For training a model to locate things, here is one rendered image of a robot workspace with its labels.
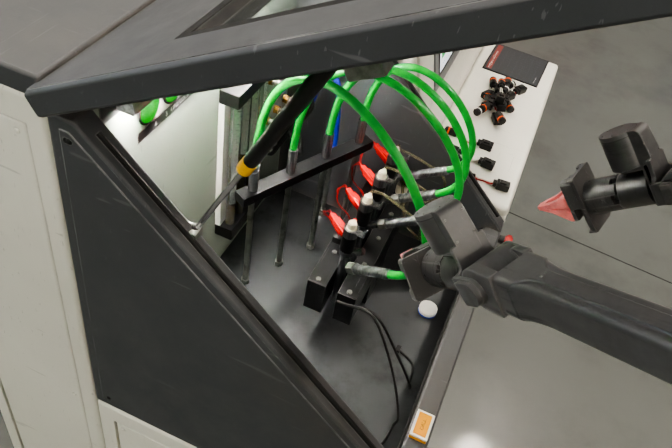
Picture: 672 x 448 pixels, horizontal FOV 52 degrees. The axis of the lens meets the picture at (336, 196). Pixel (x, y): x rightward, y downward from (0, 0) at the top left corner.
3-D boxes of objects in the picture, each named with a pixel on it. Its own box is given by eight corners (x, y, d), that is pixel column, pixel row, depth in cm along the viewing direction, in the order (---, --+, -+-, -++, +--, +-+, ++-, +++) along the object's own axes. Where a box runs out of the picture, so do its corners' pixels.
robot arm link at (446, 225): (483, 310, 81) (538, 271, 83) (437, 225, 79) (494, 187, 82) (436, 299, 92) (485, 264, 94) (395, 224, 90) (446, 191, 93)
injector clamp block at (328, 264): (344, 346, 139) (356, 299, 129) (298, 326, 141) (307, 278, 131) (398, 238, 163) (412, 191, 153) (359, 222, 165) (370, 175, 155)
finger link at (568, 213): (536, 173, 122) (585, 162, 115) (553, 208, 124) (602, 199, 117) (519, 192, 118) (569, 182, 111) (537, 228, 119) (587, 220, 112)
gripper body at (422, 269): (395, 259, 98) (418, 262, 91) (454, 230, 101) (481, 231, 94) (411, 301, 99) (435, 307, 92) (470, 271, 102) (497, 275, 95)
